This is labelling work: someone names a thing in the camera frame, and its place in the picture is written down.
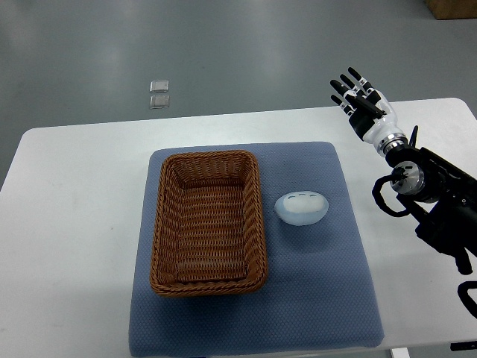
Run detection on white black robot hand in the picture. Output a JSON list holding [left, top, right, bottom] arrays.
[[330, 67, 408, 157]]

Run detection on brown wicker basket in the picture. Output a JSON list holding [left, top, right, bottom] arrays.
[[150, 150, 268, 298]]

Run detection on upper metal floor plate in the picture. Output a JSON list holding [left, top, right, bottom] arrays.
[[150, 79, 169, 93]]

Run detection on black cable loop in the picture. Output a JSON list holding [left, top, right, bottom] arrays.
[[457, 280, 477, 318]]

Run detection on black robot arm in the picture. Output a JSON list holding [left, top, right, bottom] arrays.
[[372, 126, 476, 275]]

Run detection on blue fabric mat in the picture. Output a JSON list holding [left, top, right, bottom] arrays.
[[129, 142, 384, 357]]

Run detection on black table bracket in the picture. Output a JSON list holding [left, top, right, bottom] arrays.
[[450, 342, 477, 352]]

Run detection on brown cardboard box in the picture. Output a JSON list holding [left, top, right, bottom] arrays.
[[425, 0, 476, 20]]

